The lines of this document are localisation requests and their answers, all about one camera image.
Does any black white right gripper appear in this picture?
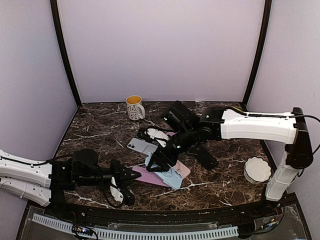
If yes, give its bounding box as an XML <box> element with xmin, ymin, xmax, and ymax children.
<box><xmin>146</xmin><ymin>125</ymin><xmax>197</xmax><ymax>171</ymax></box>

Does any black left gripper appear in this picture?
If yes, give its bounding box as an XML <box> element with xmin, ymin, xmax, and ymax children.
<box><xmin>77</xmin><ymin>159</ymin><xmax>142</xmax><ymax>188</ymax></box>

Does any pink bare phone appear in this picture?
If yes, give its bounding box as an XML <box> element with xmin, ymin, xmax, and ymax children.
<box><xmin>132</xmin><ymin>165</ymin><xmax>168</xmax><ymax>187</ymax></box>

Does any light blue phone case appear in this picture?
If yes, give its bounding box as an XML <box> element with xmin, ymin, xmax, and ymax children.
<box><xmin>144</xmin><ymin>152</ymin><xmax>184</xmax><ymax>190</ymax></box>

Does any pink phone case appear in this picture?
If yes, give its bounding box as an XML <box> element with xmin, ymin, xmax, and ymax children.
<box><xmin>173</xmin><ymin>160</ymin><xmax>191</xmax><ymax>179</ymax></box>

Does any light blue bare phone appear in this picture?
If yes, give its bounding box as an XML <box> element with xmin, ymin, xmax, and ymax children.
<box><xmin>127</xmin><ymin>138</ymin><xmax>155</xmax><ymax>153</ymax></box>

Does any black bare phone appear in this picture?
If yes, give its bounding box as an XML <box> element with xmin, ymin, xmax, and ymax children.
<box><xmin>189</xmin><ymin>145</ymin><xmax>219</xmax><ymax>171</ymax></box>

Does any clear phone case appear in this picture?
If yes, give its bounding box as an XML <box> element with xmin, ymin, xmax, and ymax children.
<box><xmin>141</xmin><ymin>145</ymin><xmax>158</xmax><ymax>162</ymax></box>

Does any purple phone case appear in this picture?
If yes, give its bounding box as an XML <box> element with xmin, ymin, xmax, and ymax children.
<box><xmin>166</xmin><ymin>132</ymin><xmax>176</xmax><ymax>137</ymax></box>

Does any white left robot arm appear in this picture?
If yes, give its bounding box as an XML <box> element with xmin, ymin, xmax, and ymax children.
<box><xmin>0</xmin><ymin>148</ymin><xmax>142</xmax><ymax>218</ymax></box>

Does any white spotted mug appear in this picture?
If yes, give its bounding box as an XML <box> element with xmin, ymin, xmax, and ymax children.
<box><xmin>125</xmin><ymin>95</ymin><xmax>146</xmax><ymax>121</ymax></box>

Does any white scalloped dish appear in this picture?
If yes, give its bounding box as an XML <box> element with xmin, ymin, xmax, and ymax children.
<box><xmin>243</xmin><ymin>156</ymin><xmax>272</xmax><ymax>184</ymax></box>

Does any grey slotted cable duct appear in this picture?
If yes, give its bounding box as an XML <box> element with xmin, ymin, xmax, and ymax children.
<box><xmin>32</xmin><ymin>213</ymin><xmax>239</xmax><ymax>240</ymax></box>

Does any black front rail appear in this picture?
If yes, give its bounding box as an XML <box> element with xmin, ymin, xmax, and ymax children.
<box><xmin>47</xmin><ymin>184</ymin><xmax>283</xmax><ymax>226</ymax></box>

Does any left black frame post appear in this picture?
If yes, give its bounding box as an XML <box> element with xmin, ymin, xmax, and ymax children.
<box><xmin>49</xmin><ymin>0</ymin><xmax>82</xmax><ymax>108</ymax></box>

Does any black frame post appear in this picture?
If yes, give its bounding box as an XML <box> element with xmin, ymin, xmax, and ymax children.
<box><xmin>241</xmin><ymin>0</ymin><xmax>273</xmax><ymax>109</ymax></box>
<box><xmin>49</xmin><ymin>0</ymin><xmax>82</xmax><ymax>108</ymax></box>

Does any right black frame post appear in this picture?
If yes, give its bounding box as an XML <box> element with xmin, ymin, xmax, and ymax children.
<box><xmin>241</xmin><ymin>0</ymin><xmax>273</xmax><ymax>109</ymax></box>

